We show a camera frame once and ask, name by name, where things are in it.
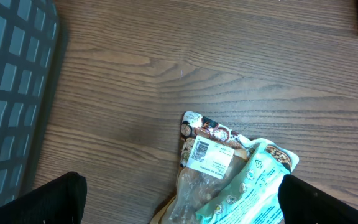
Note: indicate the beige brown snack bag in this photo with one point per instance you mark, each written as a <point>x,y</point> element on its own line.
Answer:
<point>211,155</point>

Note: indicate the teal snack packet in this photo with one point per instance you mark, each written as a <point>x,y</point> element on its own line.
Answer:
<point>252,195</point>

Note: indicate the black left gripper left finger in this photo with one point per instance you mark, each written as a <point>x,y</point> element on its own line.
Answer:
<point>61,200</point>

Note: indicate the grey plastic mesh basket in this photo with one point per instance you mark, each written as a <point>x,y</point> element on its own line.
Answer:
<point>28,37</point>

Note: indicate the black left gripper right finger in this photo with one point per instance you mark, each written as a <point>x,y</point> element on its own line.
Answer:
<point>301,203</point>

